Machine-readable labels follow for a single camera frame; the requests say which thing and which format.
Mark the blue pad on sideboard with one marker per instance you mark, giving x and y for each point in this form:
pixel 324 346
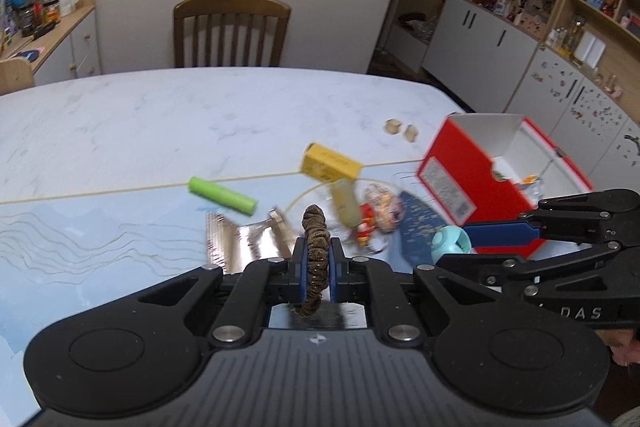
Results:
pixel 25 55

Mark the beige small cylinder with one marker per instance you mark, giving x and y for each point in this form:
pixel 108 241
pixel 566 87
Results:
pixel 393 126
pixel 411 133

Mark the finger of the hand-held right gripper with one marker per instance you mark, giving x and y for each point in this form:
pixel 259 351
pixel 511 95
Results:
pixel 500 234
pixel 550 269

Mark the person's right hand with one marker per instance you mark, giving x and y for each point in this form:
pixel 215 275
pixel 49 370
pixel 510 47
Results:
pixel 626 349

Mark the dark jars with red labels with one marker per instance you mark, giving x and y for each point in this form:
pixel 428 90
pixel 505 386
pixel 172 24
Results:
pixel 37 14

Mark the green plastic tube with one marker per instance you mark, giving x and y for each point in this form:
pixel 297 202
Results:
pixel 222 195

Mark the brown wooden slatted chair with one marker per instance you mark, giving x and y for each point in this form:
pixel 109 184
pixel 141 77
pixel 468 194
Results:
pixel 230 34

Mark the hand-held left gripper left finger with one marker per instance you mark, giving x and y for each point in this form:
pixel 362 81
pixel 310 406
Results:
pixel 300 269

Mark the teal round plastic toy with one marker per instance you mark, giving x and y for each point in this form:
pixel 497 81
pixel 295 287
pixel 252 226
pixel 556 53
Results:
pixel 447 242

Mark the yellow cardboard box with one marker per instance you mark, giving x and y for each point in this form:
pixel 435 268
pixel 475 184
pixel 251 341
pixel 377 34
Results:
pixel 330 163

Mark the red and white cardboard box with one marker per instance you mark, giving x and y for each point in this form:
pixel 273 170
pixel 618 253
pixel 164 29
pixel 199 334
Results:
pixel 452 167

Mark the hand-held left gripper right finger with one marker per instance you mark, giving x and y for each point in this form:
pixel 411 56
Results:
pixel 335 269

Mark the silver foil packet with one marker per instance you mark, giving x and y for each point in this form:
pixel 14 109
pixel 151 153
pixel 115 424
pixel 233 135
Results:
pixel 240 242

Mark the white rectangular containers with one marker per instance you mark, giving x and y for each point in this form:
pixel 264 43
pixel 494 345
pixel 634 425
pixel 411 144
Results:
pixel 592 48

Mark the pale yellow small bottle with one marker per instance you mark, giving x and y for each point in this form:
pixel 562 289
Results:
pixel 345 202

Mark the clear glass bottle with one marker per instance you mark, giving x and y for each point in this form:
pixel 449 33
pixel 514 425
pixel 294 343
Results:
pixel 575 33

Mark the white wooden sideboard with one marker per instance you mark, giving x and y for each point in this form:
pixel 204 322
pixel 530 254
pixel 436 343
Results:
pixel 75 42

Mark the brown fabric scrunchie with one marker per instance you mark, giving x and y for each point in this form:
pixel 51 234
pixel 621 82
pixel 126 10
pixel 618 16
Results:
pixel 316 252

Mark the white and wood wall cabinet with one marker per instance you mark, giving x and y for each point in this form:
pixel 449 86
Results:
pixel 500 32

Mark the white striped toy figure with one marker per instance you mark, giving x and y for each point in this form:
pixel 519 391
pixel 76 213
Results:
pixel 384 207

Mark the dark blue dotted pouch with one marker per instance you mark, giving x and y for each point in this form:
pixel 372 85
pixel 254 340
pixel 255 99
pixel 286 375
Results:
pixel 417 232

